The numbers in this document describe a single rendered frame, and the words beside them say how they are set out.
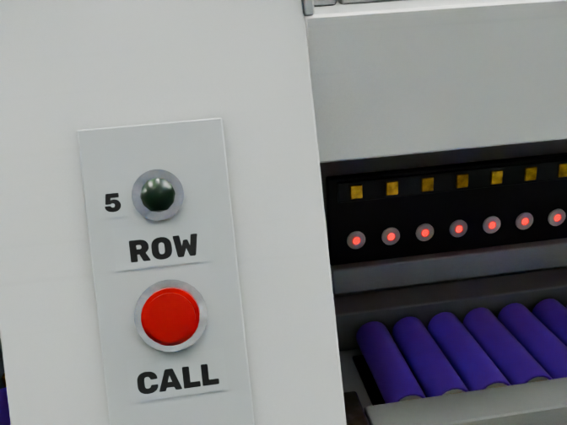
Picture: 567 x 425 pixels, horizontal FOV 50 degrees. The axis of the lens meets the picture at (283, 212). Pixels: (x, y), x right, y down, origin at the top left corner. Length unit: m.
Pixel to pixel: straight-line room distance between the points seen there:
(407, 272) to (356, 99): 0.19
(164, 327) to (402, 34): 0.11
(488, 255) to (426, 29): 0.21
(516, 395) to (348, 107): 0.16
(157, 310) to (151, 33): 0.08
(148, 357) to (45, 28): 0.10
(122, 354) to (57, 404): 0.02
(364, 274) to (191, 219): 0.20
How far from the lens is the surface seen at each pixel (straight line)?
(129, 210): 0.17
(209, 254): 0.17
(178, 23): 0.18
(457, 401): 0.28
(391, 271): 0.36
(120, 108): 0.18
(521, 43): 0.21
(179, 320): 0.17
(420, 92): 0.20
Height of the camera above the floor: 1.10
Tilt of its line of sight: 1 degrees down
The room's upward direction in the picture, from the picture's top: 6 degrees counter-clockwise
